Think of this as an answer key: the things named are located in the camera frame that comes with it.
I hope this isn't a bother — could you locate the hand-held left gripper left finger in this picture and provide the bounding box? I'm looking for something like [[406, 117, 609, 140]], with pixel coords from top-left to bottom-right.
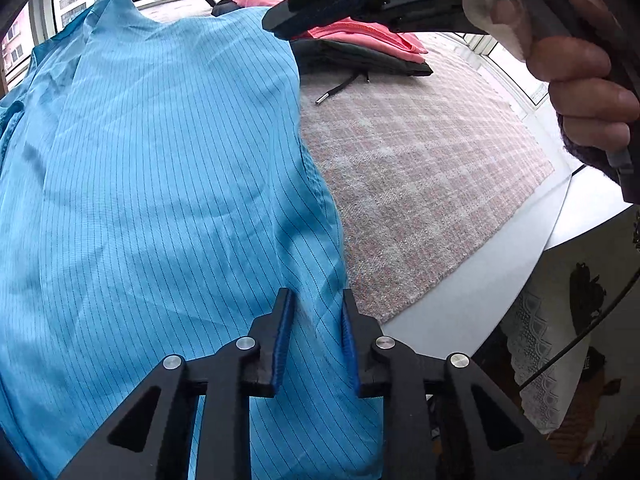
[[59, 287, 297, 480]]

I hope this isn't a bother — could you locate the pink plaid cloth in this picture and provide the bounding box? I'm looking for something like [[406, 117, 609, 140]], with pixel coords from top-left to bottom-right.
[[135, 5, 557, 325]]

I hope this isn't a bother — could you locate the white lace cloth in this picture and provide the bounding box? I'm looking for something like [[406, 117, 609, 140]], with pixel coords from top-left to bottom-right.
[[505, 280, 591, 436]]

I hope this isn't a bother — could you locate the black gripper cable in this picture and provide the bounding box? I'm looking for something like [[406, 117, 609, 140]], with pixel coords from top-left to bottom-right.
[[517, 162, 640, 391]]

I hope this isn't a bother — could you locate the blue striped jacket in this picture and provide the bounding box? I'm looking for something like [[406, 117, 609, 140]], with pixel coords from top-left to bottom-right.
[[0, 0, 386, 480]]

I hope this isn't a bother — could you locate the white window frame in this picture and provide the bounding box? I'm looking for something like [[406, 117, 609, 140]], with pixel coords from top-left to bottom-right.
[[0, 0, 551, 108]]

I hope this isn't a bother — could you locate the pink t-shirt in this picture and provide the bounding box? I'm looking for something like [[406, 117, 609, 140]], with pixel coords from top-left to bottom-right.
[[234, 0, 428, 66]]

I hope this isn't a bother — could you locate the person's right hand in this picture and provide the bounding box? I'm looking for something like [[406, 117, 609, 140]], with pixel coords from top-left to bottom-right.
[[462, 0, 640, 156]]

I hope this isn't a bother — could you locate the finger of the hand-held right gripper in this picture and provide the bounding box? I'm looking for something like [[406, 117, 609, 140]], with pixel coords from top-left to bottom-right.
[[261, 0, 483, 41]]

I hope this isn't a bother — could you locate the black folded garment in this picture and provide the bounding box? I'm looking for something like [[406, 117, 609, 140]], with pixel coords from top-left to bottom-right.
[[211, 2, 435, 106]]

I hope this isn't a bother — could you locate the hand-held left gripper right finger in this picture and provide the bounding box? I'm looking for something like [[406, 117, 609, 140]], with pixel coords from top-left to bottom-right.
[[341, 288, 571, 480]]

